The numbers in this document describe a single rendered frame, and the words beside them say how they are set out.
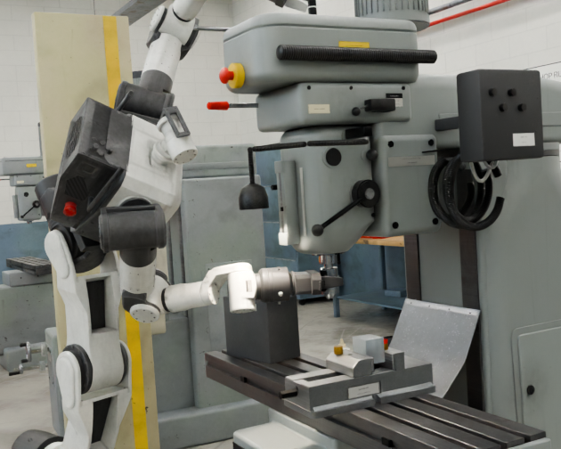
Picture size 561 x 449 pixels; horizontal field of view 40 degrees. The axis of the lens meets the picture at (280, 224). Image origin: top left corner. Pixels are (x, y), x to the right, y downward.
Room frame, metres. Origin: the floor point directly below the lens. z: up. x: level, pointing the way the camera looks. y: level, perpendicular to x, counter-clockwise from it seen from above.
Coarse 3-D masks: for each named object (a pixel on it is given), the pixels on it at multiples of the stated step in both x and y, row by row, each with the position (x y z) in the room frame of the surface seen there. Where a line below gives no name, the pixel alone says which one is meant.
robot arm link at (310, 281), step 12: (276, 276) 1.91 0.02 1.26; (288, 276) 1.91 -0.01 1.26; (300, 276) 1.91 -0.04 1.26; (312, 276) 1.91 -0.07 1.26; (276, 288) 1.90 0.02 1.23; (288, 288) 1.91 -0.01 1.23; (300, 288) 1.91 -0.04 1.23; (312, 288) 1.91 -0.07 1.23; (276, 300) 1.92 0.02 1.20; (288, 300) 1.94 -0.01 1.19
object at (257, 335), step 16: (224, 304) 2.38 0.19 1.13; (256, 304) 2.25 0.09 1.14; (272, 304) 2.23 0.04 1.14; (288, 304) 2.27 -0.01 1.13; (224, 320) 2.38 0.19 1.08; (240, 320) 2.32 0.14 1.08; (256, 320) 2.26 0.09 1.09; (272, 320) 2.23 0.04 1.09; (288, 320) 2.27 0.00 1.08; (240, 336) 2.32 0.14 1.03; (256, 336) 2.26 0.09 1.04; (272, 336) 2.23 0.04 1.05; (288, 336) 2.26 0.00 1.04; (240, 352) 2.33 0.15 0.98; (256, 352) 2.26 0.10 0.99; (272, 352) 2.22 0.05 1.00; (288, 352) 2.26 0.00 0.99
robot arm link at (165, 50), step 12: (156, 12) 2.22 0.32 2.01; (156, 24) 2.18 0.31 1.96; (156, 36) 2.18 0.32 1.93; (168, 36) 2.19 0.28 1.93; (156, 48) 2.16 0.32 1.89; (168, 48) 2.17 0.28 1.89; (180, 48) 2.21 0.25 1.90; (156, 60) 2.13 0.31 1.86; (168, 60) 2.15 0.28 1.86; (180, 60) 2.26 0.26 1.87; (168, 72) 2.13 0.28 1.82
